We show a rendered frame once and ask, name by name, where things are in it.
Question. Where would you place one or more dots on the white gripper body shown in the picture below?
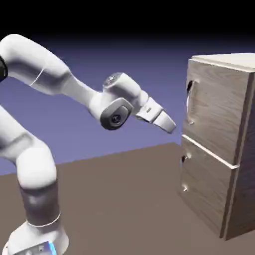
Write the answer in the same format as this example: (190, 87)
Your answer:
(165, 120)

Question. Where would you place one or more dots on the small light wood door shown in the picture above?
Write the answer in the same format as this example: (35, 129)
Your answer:
(205, 187)

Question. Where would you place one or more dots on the light wood cabinet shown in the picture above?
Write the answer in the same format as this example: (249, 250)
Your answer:
(239, 159)

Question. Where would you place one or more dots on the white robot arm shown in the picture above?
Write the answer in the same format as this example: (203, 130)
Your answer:
(49, 71)

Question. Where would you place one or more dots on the large light wood door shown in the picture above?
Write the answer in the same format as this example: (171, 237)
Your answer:
(215, 111)

